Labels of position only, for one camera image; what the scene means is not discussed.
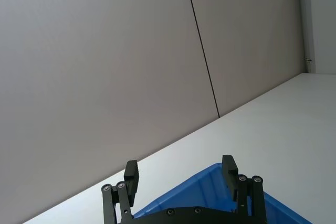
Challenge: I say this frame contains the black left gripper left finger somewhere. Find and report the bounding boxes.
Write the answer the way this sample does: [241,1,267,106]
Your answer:
[101,159,140,224]

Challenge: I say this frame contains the blue plastic bin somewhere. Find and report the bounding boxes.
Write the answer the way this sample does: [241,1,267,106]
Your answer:
[133,163,313,224]

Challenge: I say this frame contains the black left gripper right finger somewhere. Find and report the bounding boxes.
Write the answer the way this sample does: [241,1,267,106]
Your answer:
[221,154,268,222]

